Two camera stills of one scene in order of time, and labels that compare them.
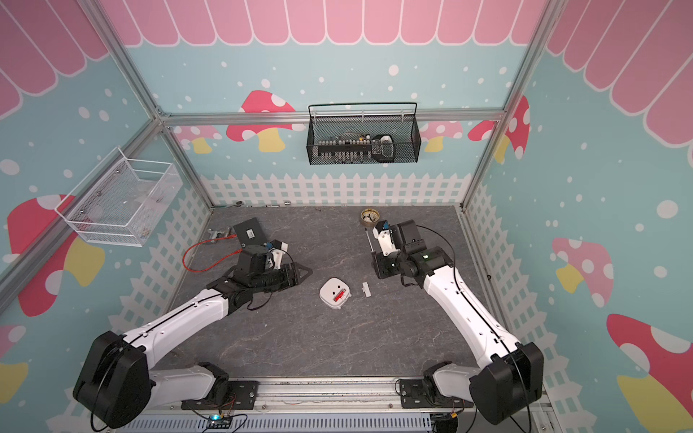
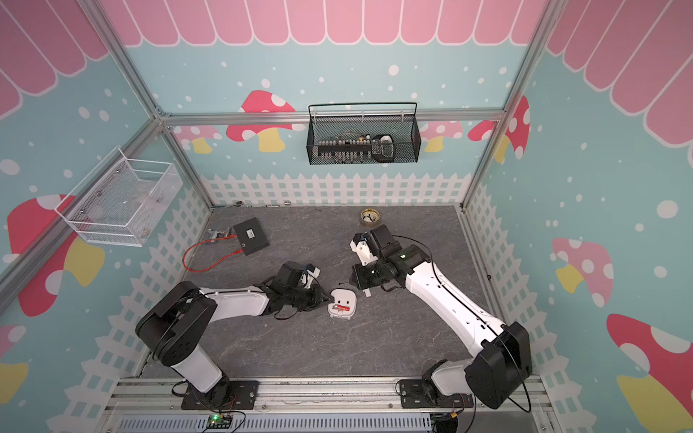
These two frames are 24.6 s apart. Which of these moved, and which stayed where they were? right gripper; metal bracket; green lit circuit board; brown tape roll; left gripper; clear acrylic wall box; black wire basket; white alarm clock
Moved: left gripper; white alarm clock; right gripper
Stayed: brown tape roll; black wire basket; green lit circuit board; clear acrylic wall box; metal bracket
